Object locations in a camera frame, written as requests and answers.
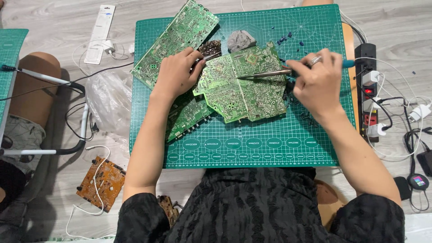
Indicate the long green circuit board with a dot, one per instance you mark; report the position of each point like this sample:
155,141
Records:
179,33

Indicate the wide green circuit board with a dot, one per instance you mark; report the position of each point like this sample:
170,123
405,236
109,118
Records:
246,91

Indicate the green circuit board with sockets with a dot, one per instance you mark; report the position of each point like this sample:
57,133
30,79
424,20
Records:
187,116

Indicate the white packaging card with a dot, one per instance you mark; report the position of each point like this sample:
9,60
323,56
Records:
100,33

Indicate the person's left hand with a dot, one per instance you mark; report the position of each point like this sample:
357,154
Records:
175,72

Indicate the small brown circuit board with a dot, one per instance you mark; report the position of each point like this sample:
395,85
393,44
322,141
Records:
168,209

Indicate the person's right hand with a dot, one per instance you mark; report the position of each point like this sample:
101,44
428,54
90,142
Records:
320,84

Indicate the round black device with screen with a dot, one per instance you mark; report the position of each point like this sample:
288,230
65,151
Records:
418,181

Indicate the white and black tube frame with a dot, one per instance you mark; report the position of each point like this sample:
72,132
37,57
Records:
67,82

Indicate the brown tip cleaner lump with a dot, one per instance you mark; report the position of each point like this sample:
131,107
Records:
211,47

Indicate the black power strip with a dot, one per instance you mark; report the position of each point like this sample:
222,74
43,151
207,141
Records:
365,54

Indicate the clear plastic bag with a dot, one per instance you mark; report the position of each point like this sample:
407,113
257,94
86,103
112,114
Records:
109,98

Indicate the small green cutting mat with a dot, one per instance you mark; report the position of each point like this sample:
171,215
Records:
10,60

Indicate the black power adapter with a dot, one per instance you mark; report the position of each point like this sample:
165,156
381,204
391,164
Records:
426,162

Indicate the white charger plug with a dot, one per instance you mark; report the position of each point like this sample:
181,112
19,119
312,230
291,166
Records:
370,77
377,129
374,104
109,46
420,112

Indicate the wooden board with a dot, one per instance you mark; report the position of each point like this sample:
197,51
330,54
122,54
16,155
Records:
351,67

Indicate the person's black dress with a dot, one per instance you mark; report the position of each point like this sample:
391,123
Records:
256,209

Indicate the black pouch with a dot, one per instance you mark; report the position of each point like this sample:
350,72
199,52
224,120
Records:
402,187

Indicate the metal tweezers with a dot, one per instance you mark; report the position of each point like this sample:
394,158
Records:
211,57

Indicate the scattered small blue components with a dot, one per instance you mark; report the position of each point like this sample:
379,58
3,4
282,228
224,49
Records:
282,39

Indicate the large green cutting mat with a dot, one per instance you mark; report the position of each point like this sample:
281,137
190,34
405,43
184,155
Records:
256,145

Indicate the orange circuit board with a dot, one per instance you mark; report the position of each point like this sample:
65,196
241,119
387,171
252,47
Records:
101,182

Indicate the heap of small black components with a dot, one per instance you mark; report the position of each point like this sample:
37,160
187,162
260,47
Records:
305,118

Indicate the grey sponge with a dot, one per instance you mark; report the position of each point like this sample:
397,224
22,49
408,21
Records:
241,40

